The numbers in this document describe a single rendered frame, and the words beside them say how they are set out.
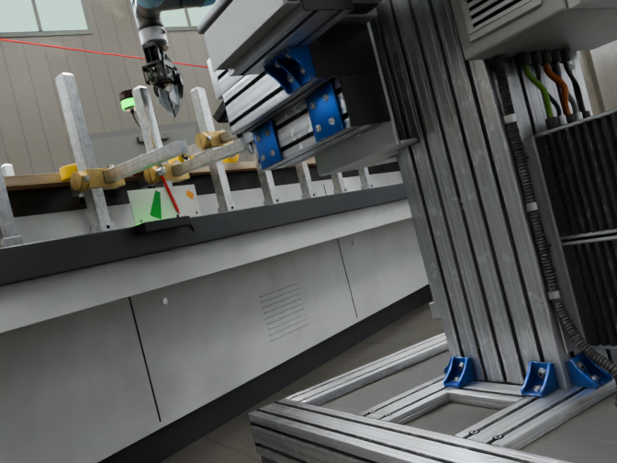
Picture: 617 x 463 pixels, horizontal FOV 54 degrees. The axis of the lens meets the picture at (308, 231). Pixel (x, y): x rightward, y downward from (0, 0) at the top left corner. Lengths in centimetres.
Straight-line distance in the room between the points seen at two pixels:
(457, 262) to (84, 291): 93
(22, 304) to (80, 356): 36
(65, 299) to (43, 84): 558
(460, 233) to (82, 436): 118
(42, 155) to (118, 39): 160
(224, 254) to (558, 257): 118
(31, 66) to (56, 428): 564
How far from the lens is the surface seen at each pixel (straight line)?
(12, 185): 175
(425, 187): 115
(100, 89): 716
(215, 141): 204
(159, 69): 183
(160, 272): 178
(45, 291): 156
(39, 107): 698
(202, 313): 215
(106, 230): 166
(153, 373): 199
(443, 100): 110
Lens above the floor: 56
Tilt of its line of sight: level
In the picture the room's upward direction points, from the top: 14 degrees counter-clockwise
